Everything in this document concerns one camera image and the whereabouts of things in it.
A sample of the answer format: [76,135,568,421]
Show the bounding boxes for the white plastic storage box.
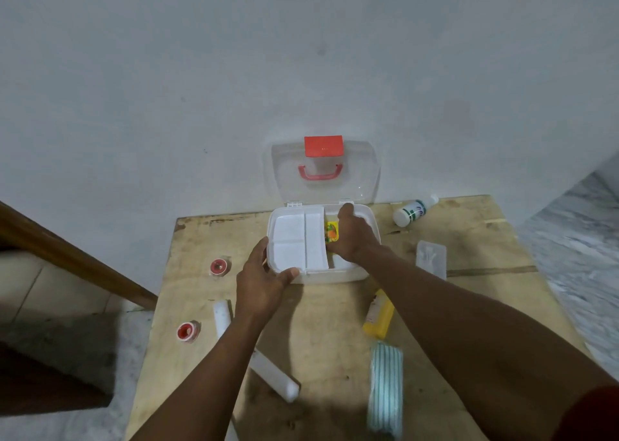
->
[266,204,381,285]

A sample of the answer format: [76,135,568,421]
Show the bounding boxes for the person's left hand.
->
[235,237,300,328]

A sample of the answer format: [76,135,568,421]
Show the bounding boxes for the teal striped packet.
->
[367,341,404,439]

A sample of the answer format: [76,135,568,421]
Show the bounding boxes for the clear plastic box lid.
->
[265,138,381,207]

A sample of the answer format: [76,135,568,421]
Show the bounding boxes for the red lid handle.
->
[298,164,343,181]

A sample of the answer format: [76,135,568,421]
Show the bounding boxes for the red shirt sleeve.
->
[551,385,619,441]

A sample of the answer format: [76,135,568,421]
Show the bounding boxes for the clear plastic packet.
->
[416,240,447,281]

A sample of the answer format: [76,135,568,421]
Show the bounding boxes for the white divider tray insert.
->
[270,209,330,272]

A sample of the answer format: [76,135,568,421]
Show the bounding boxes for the person's right forearm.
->
[360,245,619,441]

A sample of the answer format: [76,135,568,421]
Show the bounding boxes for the brown wooden rail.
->
[0,201,158,311]

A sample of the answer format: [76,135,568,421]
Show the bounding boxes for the white bottle with green label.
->
[393,194,440,228]

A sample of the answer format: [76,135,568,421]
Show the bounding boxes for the long white wrapped roll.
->
[249,348,301,404]

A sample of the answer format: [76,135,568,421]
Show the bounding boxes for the red lid latch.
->
[304,135,344,158]

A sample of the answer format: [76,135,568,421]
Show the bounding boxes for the person's right hand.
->
[325,203,383,265]

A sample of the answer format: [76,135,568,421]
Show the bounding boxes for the short white wrapped roll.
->
[213,300,233,341]

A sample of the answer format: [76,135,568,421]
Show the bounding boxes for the yellow bottle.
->
[363,289,395,340]

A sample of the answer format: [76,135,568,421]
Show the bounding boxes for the person's left forearm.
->
[128,310,276,441]

